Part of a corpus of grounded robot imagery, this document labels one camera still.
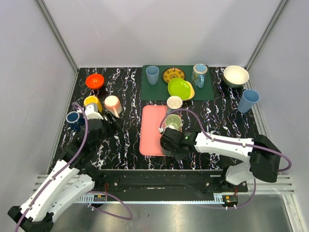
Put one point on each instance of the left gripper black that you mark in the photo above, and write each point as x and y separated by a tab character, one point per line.
111	123

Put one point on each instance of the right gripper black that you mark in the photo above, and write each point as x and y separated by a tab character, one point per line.
177	156

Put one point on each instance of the pale green mug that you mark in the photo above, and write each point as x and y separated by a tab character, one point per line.
173	121

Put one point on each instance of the dark blue mug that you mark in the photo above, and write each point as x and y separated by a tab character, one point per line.
75	121

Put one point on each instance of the pink mug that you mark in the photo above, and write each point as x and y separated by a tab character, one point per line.
112	104

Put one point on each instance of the yellow mug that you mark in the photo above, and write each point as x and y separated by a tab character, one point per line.
93	99

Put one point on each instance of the small white cup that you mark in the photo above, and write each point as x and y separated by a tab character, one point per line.
173	103

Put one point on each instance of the dark grey glass mug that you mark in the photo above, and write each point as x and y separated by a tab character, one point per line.
167	151

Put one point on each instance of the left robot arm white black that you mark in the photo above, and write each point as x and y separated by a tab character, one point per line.
70	179

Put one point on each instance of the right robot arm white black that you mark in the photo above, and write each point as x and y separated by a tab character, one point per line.
259	157

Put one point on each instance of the light blue patterned mug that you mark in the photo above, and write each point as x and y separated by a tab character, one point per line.
198	75

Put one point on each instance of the pink plastic tray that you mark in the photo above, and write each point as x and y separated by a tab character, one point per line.
152	116

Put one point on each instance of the orange bowl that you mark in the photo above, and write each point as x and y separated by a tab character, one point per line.
95	81

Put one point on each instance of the yellow plate under green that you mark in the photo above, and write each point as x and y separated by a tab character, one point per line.
188	92

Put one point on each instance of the lime green plate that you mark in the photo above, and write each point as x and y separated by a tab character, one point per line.
176	87

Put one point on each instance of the yellow patterned small plate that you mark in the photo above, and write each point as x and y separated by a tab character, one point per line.
172	73

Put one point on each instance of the light blue cup on mat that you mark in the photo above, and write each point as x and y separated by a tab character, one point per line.
152	73

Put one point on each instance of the light blue cup right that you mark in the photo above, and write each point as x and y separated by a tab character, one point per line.
248	99

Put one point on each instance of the white bowl grey outside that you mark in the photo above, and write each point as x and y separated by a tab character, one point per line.
235	76

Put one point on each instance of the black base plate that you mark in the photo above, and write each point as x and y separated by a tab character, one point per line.
162	186

